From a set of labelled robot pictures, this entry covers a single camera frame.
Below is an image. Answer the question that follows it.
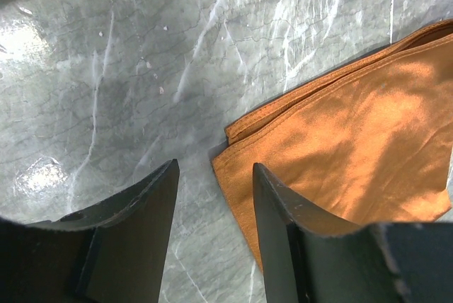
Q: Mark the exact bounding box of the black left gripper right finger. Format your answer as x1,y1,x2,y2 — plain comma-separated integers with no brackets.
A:
253,164,452,302

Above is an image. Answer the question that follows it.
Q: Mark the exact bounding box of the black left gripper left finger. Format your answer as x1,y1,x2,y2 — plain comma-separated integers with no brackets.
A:
1,160,180,302

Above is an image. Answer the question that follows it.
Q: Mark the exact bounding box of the orange cloth napkin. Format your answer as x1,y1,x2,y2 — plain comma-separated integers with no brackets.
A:
212,20,452,261

